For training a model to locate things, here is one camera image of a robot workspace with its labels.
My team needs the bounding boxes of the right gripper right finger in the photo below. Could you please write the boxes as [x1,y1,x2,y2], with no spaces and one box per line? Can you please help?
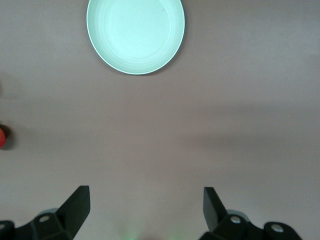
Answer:
[199,186,266,240]

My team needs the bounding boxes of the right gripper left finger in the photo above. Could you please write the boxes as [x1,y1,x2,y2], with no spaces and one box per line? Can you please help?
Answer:
[13,185,91,240]

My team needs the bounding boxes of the brown table cloth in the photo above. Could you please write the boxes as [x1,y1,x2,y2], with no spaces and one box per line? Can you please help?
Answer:
[0,0,320,240]

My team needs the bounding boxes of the pale green plate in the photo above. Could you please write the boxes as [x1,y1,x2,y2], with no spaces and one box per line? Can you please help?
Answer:
[86,0,186,76]

